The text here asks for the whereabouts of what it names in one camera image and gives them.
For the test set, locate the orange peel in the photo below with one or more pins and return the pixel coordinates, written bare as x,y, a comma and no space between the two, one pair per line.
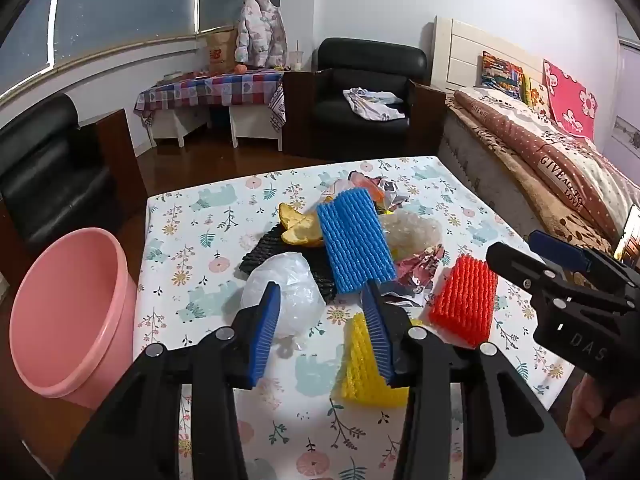
295,222

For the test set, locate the white stool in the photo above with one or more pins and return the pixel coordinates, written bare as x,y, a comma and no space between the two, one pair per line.
255,122
175,120

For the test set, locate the person's right hand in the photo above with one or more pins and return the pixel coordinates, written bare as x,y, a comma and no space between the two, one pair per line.
590,410

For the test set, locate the foil wrapper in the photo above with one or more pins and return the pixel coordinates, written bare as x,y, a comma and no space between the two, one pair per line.
392,197
422,265

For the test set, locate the pink floral pillow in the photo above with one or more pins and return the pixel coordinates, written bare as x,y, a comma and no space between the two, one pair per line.
570,95

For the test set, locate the floral bear tablecloth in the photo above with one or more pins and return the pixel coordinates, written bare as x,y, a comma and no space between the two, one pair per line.
200,260

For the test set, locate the pastel puffer jacket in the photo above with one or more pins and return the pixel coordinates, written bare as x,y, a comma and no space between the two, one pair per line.
260,25

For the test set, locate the pink plastic basin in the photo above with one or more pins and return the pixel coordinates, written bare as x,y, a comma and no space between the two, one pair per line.
65,310

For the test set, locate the orange and white plastic wrapper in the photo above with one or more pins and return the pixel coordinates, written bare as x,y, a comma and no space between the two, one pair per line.
357,180

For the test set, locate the tan patterned blanket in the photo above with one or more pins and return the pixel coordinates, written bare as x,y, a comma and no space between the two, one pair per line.
550,205

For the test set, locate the brown paper bag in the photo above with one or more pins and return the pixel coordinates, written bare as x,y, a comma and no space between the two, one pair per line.
220,52

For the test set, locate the red foam net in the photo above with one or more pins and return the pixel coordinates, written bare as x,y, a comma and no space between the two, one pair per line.
462,300

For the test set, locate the black leather armchair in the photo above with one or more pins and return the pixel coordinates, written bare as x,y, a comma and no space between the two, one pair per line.
50,175
370,60

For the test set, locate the yellow floral pillow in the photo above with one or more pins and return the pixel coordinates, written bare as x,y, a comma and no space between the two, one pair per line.
535,95

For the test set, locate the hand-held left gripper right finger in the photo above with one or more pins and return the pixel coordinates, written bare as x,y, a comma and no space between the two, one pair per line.
377,340

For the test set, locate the bubble wrap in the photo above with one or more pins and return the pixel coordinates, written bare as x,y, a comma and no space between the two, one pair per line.
410,232

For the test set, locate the white wooden headboard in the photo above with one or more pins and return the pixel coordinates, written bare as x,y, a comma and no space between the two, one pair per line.
460,50

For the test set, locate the brown dotted quilt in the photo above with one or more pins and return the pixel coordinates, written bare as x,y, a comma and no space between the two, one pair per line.
525,135

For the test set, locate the colourful printed pillow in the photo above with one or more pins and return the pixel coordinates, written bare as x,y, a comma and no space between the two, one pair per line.
500,75

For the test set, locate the yellow foam net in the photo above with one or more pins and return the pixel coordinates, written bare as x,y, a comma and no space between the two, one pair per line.
360,375

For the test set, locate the side table with plaid cloth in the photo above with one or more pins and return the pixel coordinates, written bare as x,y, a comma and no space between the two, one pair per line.
210,90

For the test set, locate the black foam net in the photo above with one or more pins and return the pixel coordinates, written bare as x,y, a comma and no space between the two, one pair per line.
260,257

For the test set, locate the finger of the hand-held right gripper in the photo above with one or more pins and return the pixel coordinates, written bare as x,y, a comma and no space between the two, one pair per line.
515,265
560,252

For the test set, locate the clear plastic bag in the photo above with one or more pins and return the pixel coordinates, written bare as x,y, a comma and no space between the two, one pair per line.
295,290

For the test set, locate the window with grey blind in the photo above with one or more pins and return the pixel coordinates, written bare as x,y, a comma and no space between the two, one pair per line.
125,0

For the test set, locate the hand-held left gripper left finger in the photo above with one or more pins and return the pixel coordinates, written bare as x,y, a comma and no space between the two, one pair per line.
265,332

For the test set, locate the blue foam net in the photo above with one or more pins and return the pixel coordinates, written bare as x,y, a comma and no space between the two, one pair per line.
355,245

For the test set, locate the crumpled printed garment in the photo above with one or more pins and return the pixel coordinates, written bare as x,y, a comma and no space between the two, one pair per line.
372,102

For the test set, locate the plastic cup with straw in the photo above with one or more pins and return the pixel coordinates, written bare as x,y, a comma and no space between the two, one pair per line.
297,60

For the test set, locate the bed mattress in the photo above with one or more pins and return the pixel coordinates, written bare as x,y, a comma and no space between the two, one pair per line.
465,155

